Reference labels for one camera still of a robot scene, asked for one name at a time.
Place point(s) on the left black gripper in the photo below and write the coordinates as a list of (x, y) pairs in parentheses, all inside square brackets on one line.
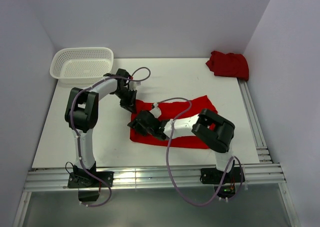
[(130, 104)]

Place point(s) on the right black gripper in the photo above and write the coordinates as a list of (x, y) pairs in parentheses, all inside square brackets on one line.
[(136, 124)]

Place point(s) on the bright red t-shirt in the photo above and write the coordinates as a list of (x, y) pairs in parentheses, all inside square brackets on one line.
[(168, 111)]

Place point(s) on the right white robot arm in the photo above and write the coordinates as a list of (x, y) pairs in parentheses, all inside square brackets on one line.
[(211, 129)]

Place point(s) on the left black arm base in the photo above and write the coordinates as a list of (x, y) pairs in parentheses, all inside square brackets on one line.
[(89, 183)]

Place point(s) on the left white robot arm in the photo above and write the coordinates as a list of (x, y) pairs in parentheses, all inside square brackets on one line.
[(82, 112)]

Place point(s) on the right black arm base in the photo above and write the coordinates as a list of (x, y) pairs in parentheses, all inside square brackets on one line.
[(212, 176)]

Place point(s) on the white perforated plastic basket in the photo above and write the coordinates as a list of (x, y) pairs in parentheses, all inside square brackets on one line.
[(81, 65)]

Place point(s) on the dark red t-shirt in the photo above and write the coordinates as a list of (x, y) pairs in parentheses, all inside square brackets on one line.
[(229, 65)]

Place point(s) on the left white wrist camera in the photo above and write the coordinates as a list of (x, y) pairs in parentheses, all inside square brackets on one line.
[(134, 84)]

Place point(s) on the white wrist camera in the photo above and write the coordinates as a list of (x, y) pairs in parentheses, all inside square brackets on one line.
[(156, 111), (134, 84)]

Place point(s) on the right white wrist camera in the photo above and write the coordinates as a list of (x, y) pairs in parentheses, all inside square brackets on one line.
[(156, 111)]

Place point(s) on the front aluminium rail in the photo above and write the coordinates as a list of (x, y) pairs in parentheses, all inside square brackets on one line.
[(50, 180)]

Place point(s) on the aluminium rail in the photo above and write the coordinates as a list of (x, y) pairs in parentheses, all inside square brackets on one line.
[(258, 137), (50, 180)]

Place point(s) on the right side aluminium rail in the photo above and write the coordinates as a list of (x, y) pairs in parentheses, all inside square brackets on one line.
[(258, 137)]

